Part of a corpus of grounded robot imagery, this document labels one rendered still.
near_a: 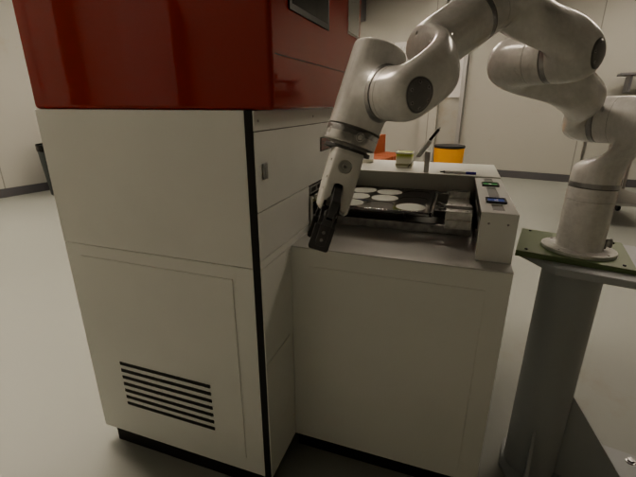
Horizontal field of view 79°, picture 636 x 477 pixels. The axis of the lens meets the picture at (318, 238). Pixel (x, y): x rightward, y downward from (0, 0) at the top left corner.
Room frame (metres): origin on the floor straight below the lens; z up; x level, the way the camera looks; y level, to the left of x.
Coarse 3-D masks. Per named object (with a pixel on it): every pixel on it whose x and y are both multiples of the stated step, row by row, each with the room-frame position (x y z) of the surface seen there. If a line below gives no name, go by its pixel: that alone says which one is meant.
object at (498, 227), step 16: (480, 192) 1.25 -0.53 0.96; (496, 192) 1.27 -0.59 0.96; (496, 208) 1.06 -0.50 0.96; (512, 208) 1.04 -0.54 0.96; (480, 224) 1.01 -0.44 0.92; (496, 224) 1.00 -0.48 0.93; (512, 224) 0.98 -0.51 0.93; (480, 240) 1.01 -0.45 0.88; (496, 240) 0.99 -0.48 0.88; (512, 240) 0.98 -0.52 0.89; (480, 256) 1.00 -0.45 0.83; (496, 256) 0.99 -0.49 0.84
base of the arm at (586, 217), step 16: (576, 192) 1.05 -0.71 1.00; (592, 192) 1.02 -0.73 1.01; (608, 192) 1.01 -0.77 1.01; (576, 208) 1.04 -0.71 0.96; (592, 208) 1.01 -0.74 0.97; (608, 208) 1.01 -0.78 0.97; (560, 224) 1.08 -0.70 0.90; (576, 224) 1.03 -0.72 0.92; (592, 224) 1.01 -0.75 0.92; (608, 224) 1.02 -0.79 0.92; (544, 240) 1.11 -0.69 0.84; (560, 240) 1.06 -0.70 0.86; (576, 240) 1.02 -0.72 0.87; (592, 240) 1.01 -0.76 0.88; (608, 240) 1.04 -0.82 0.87; (576, 256) 0.99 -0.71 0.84; (592, 256) 0.98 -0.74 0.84; (608, 256) 0.98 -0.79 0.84
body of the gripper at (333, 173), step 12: (336, 144) 0.61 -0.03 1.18; (336, 156) 0.59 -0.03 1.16; (348, 156) 0.59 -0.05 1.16; (360, 156) 0.60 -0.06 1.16; (336, 168) 0.59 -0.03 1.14; (348, 168) 0.60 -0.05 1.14; (360, 168) 0.59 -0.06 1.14; (324, 180) 0.60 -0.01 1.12; (336, 180) 0.58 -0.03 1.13; (348, 180) 0.58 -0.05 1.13; (324, 192) 0.58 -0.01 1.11; (348, 192) 0.58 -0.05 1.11; (324, 204) 0.58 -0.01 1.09; (348, 204) 0.58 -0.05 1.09
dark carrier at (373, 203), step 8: (360, 192) 1.52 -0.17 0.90; (368, 192) 1.52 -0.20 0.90; (376, 192) 1.52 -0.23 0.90; (408, 192) 1.53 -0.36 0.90; (416, 192) 1.53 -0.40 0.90; (424, 192) 1.53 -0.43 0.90; (432, 192) 1.52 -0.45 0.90; (368, 200) 1.39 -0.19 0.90; (376, 200) 1.39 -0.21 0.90; (400, 200) 1.40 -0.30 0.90; (408, 200) 1.40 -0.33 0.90; (416, 200) 1.40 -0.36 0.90; (424, 200) 1.40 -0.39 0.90; (432, 200) 1.39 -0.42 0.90; (384, 208) 1.27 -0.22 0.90; (392, 208) 1.27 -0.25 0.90
